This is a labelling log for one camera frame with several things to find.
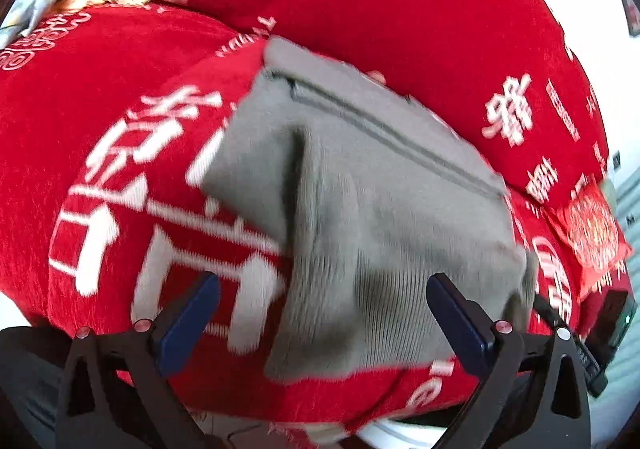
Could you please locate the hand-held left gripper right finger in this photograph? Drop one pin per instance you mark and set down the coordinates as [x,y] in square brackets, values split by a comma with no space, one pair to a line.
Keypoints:
[457,324]

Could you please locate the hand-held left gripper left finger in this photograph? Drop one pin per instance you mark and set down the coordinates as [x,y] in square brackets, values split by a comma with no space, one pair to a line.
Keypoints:
[187,324]

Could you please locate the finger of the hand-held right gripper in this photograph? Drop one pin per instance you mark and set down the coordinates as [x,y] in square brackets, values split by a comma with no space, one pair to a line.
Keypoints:
[547,311]

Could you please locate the grey knit sweater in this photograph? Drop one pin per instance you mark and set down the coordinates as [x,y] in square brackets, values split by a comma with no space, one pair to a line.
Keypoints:
[360,209]

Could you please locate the red embroidered small cushion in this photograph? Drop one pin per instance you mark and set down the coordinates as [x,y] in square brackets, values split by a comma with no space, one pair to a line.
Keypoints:
[592,234]

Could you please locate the red printed sofa cover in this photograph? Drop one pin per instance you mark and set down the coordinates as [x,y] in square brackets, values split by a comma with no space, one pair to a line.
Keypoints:
[125,59]

